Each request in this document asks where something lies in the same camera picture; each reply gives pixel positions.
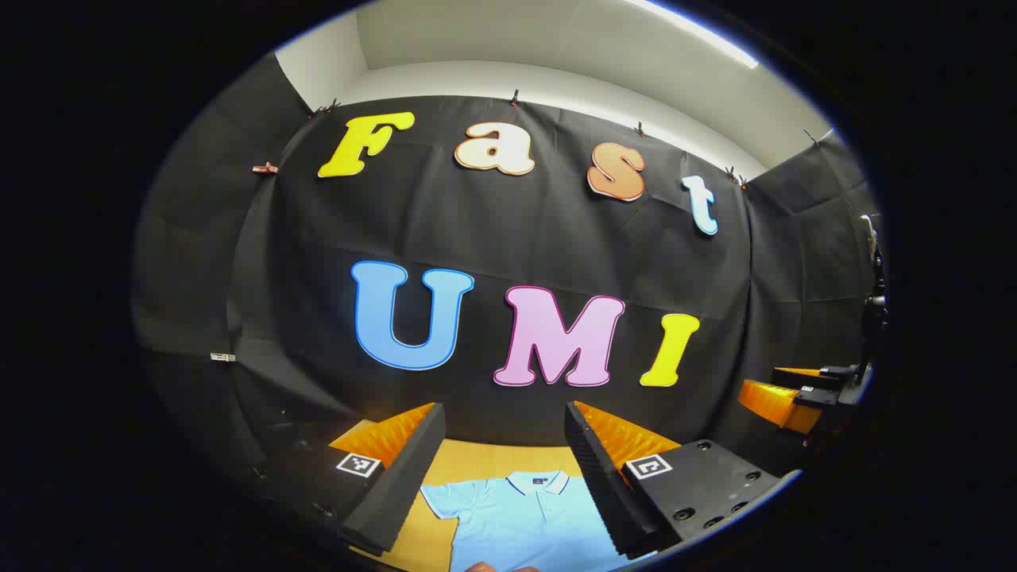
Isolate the black backdrop cloth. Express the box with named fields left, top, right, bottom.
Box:
left=131, top=52, right=883, bottom=509

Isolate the light blue polo T-shirt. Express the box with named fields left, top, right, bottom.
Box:
left=419, top=470, right=660, bottom=572

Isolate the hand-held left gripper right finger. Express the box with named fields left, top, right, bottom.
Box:
left=564, top=400, right=801, bottom=559

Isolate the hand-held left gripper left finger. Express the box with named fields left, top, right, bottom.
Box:
left=232, top=402, right=447, bottom=557

